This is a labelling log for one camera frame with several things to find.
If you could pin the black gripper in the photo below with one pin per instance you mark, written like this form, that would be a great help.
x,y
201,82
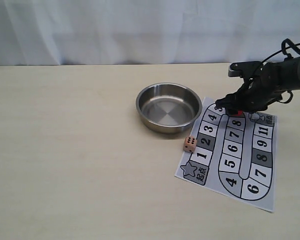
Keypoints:
x,y
255,94

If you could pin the red cylinder game piece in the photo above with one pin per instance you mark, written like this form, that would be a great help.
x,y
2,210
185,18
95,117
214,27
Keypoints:
x,y
238,114

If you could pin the wooden die black pips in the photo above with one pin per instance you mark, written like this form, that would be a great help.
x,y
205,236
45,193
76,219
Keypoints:
x,y
189,144

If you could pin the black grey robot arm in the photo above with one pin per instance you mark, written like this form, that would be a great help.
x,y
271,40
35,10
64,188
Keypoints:
x,y
289,73

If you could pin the printed paper game board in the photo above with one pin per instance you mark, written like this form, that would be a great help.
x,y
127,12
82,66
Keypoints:
x,y
234,156

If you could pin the stainless steel round bowl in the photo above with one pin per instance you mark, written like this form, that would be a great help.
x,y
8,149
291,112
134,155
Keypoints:
x,y
168,108

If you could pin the white curtain backdrop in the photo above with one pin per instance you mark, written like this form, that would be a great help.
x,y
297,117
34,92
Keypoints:
x,y
113,32

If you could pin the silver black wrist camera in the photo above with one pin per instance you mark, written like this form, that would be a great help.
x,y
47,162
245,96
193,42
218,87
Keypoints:
x,y
245,69

